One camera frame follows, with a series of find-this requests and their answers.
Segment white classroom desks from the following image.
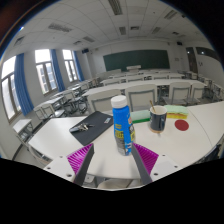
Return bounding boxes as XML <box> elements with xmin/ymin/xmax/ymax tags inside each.
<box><xmin>33</xmin><ymin>68</ymin><xmax>224</xmax><ymax>121</ymax></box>

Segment flat round red coaster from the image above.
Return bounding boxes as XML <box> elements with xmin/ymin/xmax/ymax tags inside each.
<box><xmin>174</xmin><ymin>119</ymin><xmax>190</xmax><ymax>132</ymax></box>

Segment bunch of keys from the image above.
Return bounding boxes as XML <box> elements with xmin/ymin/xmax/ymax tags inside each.
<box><xmin>69</xmin><ymin>123</ymin><xmax>95</xmax><ymax>134</ymax></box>

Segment yellow and green sponge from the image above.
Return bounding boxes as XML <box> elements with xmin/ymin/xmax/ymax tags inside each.
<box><xmin>164</xmin><ymin>104</ymin><xmax>189</xmax><ymax>120</ymax></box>

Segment ceiling lights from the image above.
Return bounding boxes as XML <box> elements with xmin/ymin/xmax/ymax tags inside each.
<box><xmin>13</xmin><ymin>0</ymin><xmax>188</xmax><ymax>46</ymax></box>

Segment wooden stir stick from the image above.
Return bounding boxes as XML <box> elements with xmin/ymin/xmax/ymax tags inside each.
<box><xmin>149</xmin><ymin>99</ymin><xmax>157</xmax><ymax>114</ymax></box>

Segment blue drink bottle white cap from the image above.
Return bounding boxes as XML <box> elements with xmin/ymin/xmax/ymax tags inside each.
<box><xmin>110</xmin><ymin>94</ymin><xmax>137</xmax><ymax>157</ymax></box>

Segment dark classroom door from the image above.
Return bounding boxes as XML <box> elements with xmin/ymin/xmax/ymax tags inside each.
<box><xmin>185</xmin><ymin>46</ymin><xmax>199</xmax><ymax>74</ymax></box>

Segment large classroom window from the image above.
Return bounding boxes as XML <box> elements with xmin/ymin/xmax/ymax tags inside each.
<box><xmin>34</xmin><ymin>49</ymin><xmax>58</xmax><ymax>95</ymax></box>
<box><xmin>0</xmin><ymin>55</ymin><xmax>22</xmax><ymax>122</ymax></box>
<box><xmin>61</xmin><ymin>49</ymin><xmax>79</xmax><ymax>83</ymax></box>

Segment white classroom chairs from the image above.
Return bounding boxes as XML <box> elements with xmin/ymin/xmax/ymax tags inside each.
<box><xmin>33</xmin><ymin>68</ymin><xmax>224</xmax><ymax>116</ymax></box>

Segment blue curtain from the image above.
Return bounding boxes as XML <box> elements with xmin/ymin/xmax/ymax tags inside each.
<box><xmin>50</xmin><ymin>49</ymin><xmax>66</xmax><ymax>93</ymax></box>
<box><xmin>13</xmin><ymin>53</ymin><xmax>35</xmax><ymax>116</ymax></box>
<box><xmin>73</xmin><ymin>50</ymin><xmax>85</xmax><ymax>82</ymax></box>

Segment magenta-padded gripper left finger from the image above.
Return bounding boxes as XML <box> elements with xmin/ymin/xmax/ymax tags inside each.
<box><xmin>43</xmin><ymin>143</ymin><xmax>96</xmax><ymax>187</ymax></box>

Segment dark green chalkboard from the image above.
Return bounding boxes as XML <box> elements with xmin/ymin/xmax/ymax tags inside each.
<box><xmin>102</xmin><ymin>49</ymin><xmax>171</xmax><ymax>72</ymax></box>

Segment black mouse pad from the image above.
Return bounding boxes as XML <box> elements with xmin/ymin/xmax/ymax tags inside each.
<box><xmin>69</xmin><ymin>110</ymin><xmax>114</xmax><ymax>147</ymax></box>

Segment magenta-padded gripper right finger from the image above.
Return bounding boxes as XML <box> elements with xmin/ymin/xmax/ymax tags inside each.
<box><xmin>130</xmin><ymin>142</ymin><xmax>181</xmax><ymax>186</ymax></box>

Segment dark high wall window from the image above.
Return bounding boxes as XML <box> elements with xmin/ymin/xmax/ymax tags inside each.
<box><xmin>195</xmin><ymin>46</ymin><xmax>221</xmax><ymax>63</ymax></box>

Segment dark blue mug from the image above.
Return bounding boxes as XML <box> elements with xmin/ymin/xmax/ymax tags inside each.
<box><xmin>148</xmin><ymin>105</ymin><xmax>168</xmax><ymax>134</ymax></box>

